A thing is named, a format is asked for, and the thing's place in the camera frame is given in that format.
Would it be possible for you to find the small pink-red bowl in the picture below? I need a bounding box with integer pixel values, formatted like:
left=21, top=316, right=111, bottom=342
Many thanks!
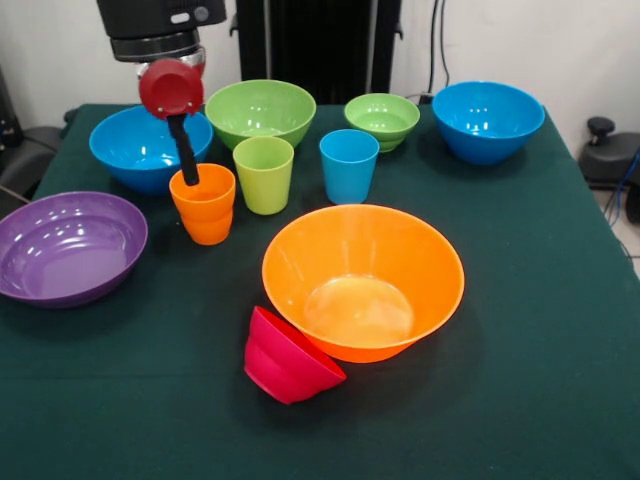
left=243, top=305, right=348, bottom=406

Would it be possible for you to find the dark green tablecloth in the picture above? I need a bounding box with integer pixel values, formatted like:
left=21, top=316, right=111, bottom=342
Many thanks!
left=0, top=102, right=640, bottom=480

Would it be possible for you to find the orange plastic cup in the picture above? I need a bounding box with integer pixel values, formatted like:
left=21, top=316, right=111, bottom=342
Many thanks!
left=168, top=163, right=237, bottom=247

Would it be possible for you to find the dark grey stand foot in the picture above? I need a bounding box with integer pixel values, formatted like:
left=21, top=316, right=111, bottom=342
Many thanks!
left=578, top=116, right=640, bottom=189
left=0, top=117, right=76, bottom=206

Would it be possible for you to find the blue plastic bowl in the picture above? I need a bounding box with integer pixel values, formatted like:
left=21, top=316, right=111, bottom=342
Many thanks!
left=431, top=81, right=546, bottom=167
left=88, top=103, right=215, bottom=197

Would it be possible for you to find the blue plastic cup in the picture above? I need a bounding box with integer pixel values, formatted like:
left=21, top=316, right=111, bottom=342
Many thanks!
left=318, top=128, right=381, bottom=206

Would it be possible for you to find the large yellow-orange bowl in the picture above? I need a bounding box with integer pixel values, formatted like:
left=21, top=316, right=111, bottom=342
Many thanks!
left=261, top=203, right=466, bottom=365

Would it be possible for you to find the large green bowl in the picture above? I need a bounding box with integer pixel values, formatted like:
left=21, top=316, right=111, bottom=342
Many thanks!
left=204, top=78, right=318, bottom=151

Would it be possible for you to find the purple shallow bowl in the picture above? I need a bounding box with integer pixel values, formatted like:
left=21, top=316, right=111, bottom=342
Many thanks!
left=0, top=190, right=150, bottom=310

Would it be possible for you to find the black wall cable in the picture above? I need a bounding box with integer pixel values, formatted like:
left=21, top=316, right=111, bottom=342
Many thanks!
left=428, top=0, right=451, bottom=87

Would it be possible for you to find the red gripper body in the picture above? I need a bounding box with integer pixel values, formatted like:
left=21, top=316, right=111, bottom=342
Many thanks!
left=136, top=49, right=207, bottom=122

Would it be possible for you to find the green plastic cup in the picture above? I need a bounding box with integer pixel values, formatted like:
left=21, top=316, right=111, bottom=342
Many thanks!
left=231, top=136, right=296, bottom=217

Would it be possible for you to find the blue floor cable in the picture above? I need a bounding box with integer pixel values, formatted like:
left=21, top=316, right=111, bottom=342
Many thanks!
left=603, top=149, right=640, bottom=229

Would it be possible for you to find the small green bowl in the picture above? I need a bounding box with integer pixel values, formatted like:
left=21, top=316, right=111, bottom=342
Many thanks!
left=343, top=92, right=422, bottom=154

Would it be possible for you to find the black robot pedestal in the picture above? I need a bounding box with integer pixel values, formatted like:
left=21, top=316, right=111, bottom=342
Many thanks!
left=229, top=0, right=402, bottom=106

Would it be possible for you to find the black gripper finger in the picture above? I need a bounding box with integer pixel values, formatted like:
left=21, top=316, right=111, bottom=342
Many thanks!
left=166, top=113, right=202, bottom=189

